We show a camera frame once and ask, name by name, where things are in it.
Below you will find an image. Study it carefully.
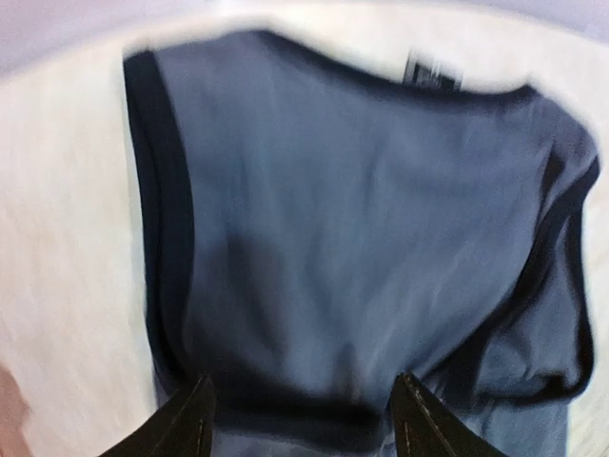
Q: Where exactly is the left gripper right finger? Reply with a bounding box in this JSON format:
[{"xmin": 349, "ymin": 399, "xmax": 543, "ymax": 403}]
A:
[{"xmin": 390, "ymin": 374, "xmax": 500, "ymax": 457}]

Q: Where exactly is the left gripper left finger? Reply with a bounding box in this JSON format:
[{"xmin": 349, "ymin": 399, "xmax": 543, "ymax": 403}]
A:
[{"xmin": 102, "ymin": 375, "xmax": 216, "ymax": 457}]

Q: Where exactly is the navy blue garment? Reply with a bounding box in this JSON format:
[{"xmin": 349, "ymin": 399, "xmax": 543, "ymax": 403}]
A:
[{"xmin": 123, "ymin": 30, "xmax": 599, "ymax": 456}]

